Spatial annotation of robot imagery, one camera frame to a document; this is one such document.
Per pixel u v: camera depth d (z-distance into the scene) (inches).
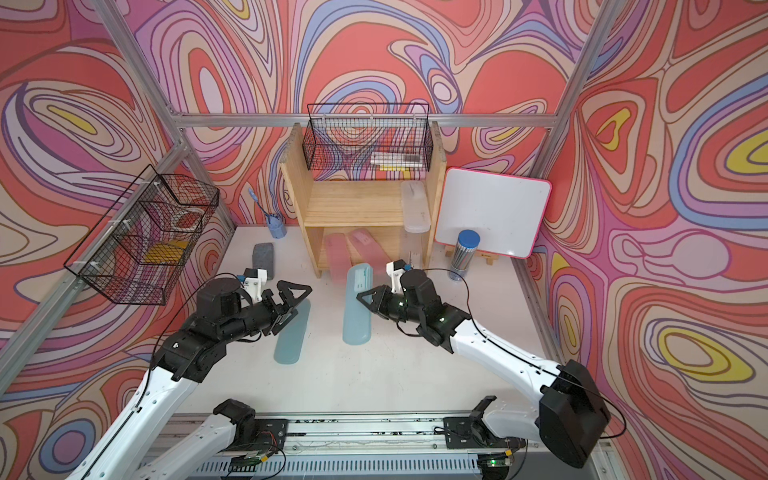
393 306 26.3
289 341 35.5
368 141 38.8
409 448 28.8
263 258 42.5
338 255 41.5
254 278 25.4
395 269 28.2
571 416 15.6
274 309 23.2
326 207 34.2
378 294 27.0
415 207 34.2
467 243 35.0
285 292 23.8
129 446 15.8
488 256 41.2
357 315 28.6
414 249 39.2
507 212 40.0
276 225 44.0
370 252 41.2
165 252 28.3
